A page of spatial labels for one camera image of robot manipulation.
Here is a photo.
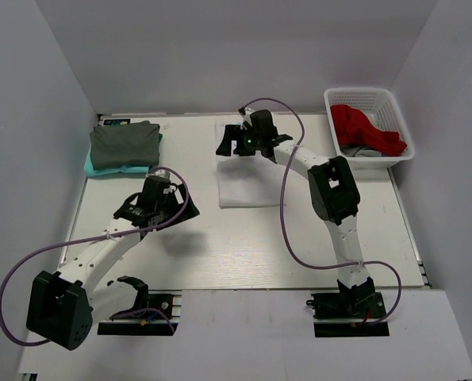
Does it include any grey folded t-shirt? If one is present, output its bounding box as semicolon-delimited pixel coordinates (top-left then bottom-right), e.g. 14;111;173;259
90;121;160;170

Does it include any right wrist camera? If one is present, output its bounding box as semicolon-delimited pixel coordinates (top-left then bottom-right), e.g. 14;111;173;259
238;106;255;129

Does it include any white t-shirt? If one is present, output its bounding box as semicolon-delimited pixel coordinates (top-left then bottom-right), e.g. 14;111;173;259
213;118;286;210

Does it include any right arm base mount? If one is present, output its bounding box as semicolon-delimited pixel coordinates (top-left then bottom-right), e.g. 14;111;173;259
305;292;389;338

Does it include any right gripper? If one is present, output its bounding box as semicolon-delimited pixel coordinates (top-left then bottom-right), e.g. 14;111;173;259
217;125;263;156

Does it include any red t-shirt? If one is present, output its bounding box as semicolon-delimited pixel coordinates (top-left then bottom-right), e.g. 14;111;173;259
330;105;408;156

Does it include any teal folded t-shirt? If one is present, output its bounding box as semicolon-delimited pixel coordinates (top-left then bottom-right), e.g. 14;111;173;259
84;134;163;178

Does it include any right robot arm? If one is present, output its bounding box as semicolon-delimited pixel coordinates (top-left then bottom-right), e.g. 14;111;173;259
216;107;376;317

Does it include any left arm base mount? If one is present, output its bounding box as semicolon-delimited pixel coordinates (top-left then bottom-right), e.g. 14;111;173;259
97;291;182;337

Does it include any blue sticker label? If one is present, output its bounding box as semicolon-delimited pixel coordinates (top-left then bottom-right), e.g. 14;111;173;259
102;118;131;126

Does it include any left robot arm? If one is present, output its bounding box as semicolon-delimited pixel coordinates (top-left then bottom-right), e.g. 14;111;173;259
26;171;200;350

